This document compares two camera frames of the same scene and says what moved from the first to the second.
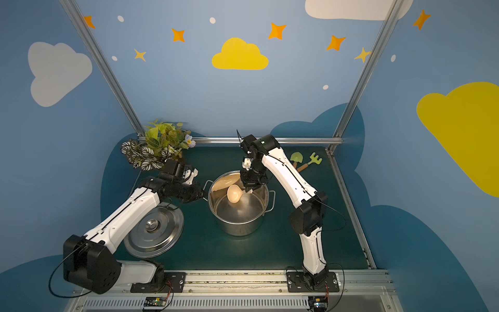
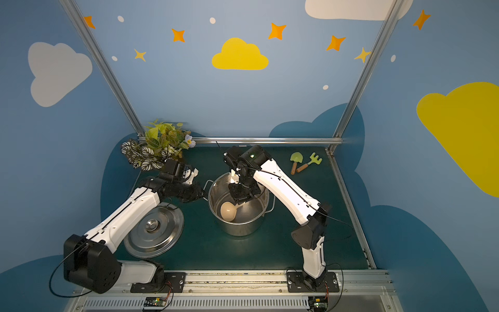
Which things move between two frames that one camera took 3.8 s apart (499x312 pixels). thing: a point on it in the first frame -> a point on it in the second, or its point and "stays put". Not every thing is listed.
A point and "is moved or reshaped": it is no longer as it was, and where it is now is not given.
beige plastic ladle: (234, 193) is moved or reshaped
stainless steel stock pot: (243, 218) stays put
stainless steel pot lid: (157, 233) stays put
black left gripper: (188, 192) stays put
